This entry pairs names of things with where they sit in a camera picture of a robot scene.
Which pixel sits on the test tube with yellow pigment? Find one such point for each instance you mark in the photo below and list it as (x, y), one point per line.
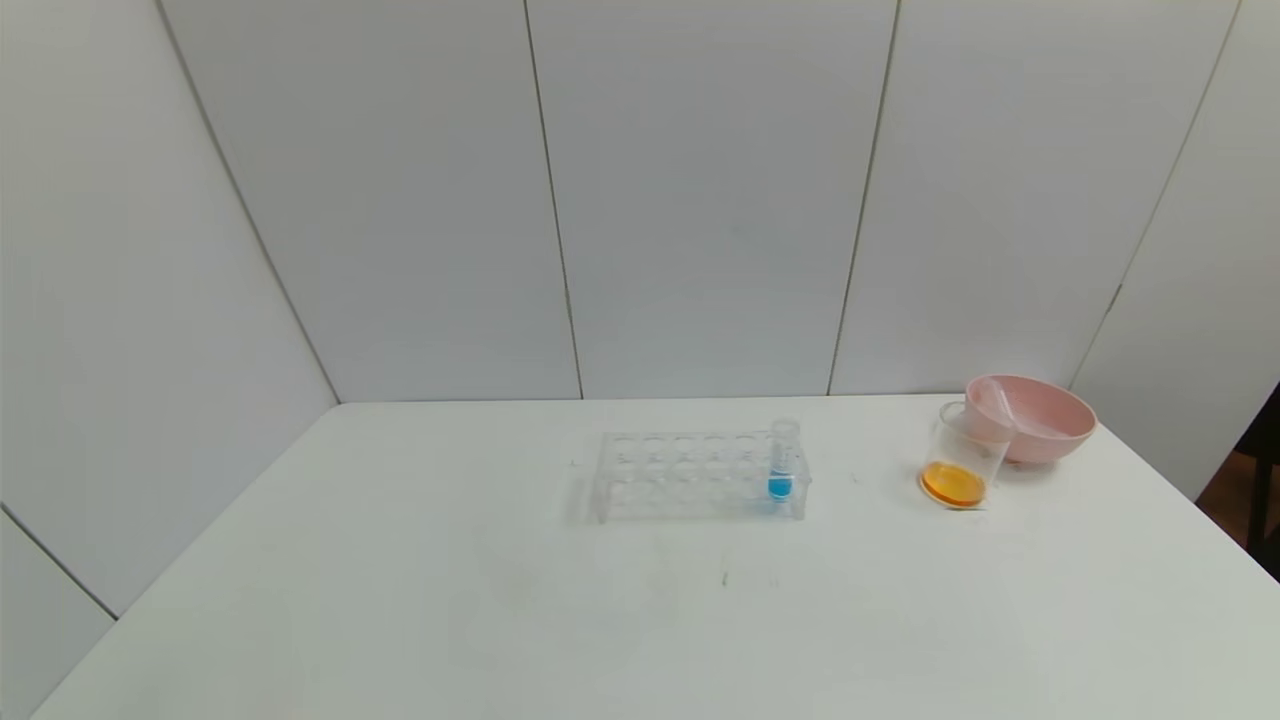
(997, 402)

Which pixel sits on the test tube with red pigment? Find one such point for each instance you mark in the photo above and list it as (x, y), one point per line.
(1050, 428)

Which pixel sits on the clear plastic test tube rack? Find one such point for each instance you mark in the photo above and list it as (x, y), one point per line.
(690, 490)

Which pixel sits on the test tube with blue pigment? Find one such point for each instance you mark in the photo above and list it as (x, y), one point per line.
(781, 485)

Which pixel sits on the clear glass beaker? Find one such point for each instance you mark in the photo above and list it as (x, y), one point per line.
(955, 483)

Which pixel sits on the pink plastic bowl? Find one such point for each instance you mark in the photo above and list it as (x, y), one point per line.
(1060, 410)

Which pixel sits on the dark furniture beside table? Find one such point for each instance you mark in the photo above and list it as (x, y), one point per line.
(1265, 500)

